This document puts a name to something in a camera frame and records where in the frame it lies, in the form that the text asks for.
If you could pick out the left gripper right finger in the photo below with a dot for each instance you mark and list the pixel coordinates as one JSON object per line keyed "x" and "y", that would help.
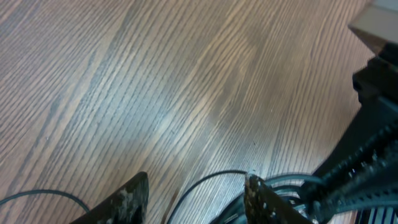
{"x": 264, "y": 206}

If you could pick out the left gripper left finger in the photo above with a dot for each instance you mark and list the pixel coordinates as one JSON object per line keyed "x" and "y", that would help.
{"x": 127, "y": 205}

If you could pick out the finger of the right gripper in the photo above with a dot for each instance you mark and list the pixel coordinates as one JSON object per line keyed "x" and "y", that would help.
{"x": 361, "y": 172}

